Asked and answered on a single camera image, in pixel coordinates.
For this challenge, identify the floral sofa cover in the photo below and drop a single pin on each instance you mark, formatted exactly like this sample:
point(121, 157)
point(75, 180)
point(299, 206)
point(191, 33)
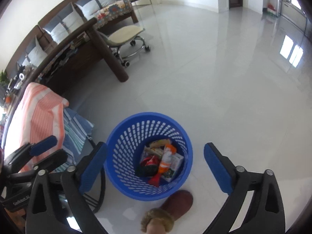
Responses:
point(112, 12)

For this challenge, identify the blue striped cloth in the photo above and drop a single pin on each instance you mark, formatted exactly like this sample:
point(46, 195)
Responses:
point(75, 131)

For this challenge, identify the black foam fruit net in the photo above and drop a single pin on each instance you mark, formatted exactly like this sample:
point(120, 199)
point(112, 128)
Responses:
point(145, 170)

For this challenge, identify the cream wheeled stool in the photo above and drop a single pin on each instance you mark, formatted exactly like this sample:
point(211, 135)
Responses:
point(124, 33)

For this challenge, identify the orange white snack packet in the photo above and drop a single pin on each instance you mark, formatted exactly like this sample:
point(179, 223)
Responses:
point(167, 158)

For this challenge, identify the dark wooden coffee table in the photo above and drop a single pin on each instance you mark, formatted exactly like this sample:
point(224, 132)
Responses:
point(109, 53)

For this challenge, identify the clear tape roll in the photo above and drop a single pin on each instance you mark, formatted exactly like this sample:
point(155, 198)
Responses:
point(22, 76)

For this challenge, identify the dark wooden sofa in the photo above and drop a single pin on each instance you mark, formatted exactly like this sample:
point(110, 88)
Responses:
point(48, 20)

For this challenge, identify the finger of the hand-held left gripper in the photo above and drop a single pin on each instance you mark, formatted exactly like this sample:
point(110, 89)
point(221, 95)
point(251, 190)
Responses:
point(56, 157)
point(43, 145)

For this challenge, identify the blue plastic basket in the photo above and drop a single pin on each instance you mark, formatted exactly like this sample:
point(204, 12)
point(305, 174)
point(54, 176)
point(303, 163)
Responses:
point(121, 139)

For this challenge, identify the green white milk carton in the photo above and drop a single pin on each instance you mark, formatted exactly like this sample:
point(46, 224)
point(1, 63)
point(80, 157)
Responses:
point(176, 162)

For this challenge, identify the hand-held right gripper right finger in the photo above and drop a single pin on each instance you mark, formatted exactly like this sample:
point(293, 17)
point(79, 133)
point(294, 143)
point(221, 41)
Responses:
point(218, 170)

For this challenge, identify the person's ankle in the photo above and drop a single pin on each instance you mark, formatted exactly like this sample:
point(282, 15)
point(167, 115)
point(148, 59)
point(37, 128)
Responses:
point(156, 228)

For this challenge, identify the green potted plant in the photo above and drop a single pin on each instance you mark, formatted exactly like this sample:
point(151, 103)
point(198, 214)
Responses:
point(3, 78)

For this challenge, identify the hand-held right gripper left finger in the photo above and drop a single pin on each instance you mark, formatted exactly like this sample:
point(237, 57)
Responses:
point(92, 168)

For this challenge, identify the brown furry slipper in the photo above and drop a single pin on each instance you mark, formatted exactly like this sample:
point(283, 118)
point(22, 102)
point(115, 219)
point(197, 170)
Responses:
point(180, 199)

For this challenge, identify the grey blue pillow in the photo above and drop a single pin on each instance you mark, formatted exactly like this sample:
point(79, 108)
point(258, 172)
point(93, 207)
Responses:
point(36, 52)
point(95, 2)
point(65, 24)

